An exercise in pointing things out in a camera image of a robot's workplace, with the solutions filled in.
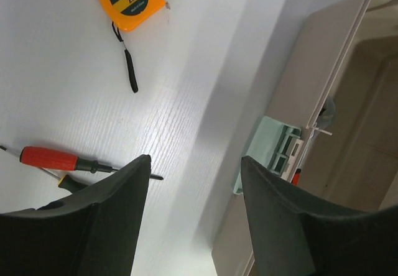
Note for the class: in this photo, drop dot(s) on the red-handled long screwdriver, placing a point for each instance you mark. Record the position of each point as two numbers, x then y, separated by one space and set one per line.
42 157

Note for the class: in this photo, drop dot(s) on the red-handled adjustable wrench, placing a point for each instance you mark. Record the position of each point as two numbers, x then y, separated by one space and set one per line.
296 176

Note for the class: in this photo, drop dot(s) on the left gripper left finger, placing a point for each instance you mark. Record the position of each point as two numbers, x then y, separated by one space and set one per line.
91 232

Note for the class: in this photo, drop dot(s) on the grey-green toolbox latch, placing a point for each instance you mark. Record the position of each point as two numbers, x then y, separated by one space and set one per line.
274 145

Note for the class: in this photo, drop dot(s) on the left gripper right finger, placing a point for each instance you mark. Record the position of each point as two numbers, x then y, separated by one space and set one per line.
296 233

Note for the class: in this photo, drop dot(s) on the beige toolbox with smoky lid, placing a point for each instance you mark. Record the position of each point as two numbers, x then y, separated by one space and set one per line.
340 87

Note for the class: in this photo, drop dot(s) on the yellow-black stubby screwdriver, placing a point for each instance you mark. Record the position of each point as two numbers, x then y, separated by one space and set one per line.
66 182

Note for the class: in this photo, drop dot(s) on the orange tape measure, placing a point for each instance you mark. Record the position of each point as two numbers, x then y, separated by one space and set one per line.
125 16

